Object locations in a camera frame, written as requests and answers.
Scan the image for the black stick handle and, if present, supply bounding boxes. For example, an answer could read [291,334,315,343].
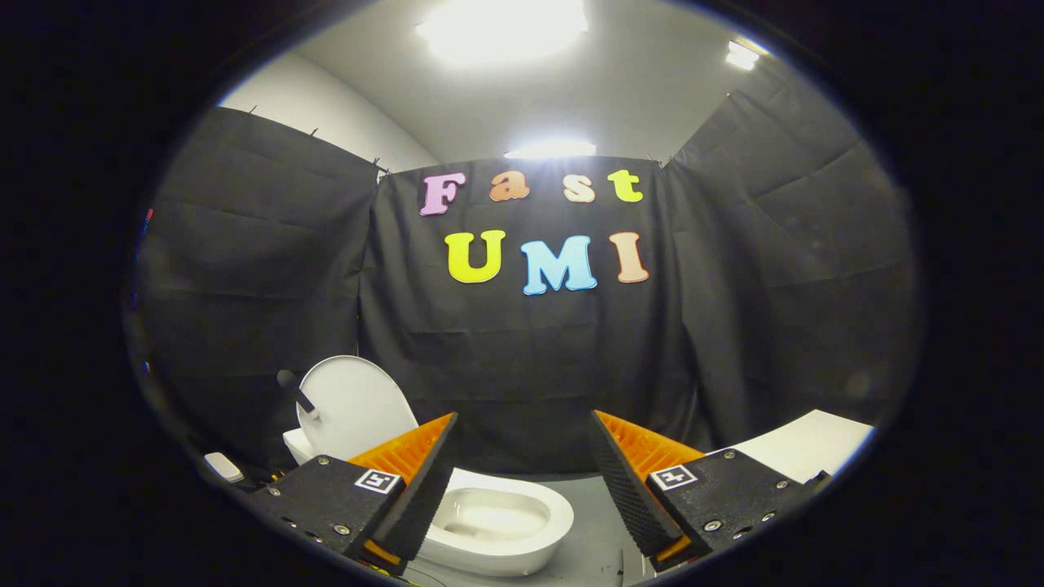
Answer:
[276,369,320,421]

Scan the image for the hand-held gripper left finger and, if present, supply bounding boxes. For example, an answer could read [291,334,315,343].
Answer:
[249,412,459,576]

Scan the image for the large ceiling light panel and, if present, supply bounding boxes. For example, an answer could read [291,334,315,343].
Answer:
[414,0,590,68]

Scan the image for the white grey drawer cabinet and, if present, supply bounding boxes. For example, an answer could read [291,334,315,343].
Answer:
[706,409,875,490]

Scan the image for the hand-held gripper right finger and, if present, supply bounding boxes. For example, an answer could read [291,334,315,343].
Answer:
[589,409,833,573]

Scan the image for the black backdrop cloth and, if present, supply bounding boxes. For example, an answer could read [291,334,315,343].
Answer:
[122,86,924,479]

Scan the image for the white toilet lid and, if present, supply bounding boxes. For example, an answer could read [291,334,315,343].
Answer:
[295,355,420,462]

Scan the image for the small white device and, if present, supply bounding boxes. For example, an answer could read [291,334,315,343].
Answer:
[203,452,245,484]

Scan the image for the white toilet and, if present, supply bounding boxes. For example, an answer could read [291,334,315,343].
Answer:
[281,427,575,578]

